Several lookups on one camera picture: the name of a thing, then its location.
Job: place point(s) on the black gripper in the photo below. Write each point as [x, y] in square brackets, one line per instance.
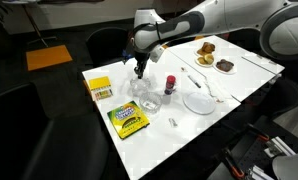
[141, 60]

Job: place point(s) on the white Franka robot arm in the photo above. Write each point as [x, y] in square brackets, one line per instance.
[222, 16]

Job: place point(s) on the cut glass vessel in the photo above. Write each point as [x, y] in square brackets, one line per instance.
[145, 100]

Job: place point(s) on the red capped purple bottle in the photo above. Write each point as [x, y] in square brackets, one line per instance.
[170, 83]

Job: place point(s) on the crumpled white packet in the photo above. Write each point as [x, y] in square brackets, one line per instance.
[151, 106]

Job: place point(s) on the yellow cardboard box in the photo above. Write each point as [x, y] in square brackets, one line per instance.
[99, 83]

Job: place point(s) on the small packet brown print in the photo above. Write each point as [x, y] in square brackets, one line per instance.
[183, 69]

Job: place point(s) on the green yellow crayon box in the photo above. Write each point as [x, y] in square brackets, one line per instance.
[127, 120]

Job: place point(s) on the black marker pen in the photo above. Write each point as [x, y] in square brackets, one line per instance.
[194, 81]

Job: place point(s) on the yellow bun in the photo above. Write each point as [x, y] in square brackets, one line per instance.
[202, 60]
[209, 58]

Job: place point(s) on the golden pastry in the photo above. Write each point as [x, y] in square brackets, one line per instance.
[201, 52]

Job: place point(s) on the white plate with buns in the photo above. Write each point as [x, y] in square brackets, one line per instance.
[205, 65]

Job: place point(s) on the yellow pastry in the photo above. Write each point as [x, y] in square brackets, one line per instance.
[210, 54]

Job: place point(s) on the brown muffin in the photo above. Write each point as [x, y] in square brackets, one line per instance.
[208, 46]

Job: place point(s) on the white sauce packet brown print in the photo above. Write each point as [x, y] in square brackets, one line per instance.
[219, 100]

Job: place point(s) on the dark brown brownie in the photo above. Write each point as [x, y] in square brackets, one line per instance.
[224, 65]

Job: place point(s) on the white plate with brownie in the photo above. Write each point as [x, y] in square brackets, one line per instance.
[230, 71]

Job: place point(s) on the orange floor mat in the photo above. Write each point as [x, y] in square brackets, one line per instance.
[47, 57]

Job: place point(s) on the large black chair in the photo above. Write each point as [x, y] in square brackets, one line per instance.
[55, 150]

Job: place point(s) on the black floor stand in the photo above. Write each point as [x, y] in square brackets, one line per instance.
[34, 25]

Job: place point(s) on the black perforated board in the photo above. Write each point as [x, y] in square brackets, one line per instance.
[255, 153]

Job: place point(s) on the aluminium profile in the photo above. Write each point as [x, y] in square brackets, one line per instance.
[259, 173]
[282, 146]

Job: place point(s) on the grey white cover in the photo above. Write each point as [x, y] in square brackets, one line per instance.
[290, 166]

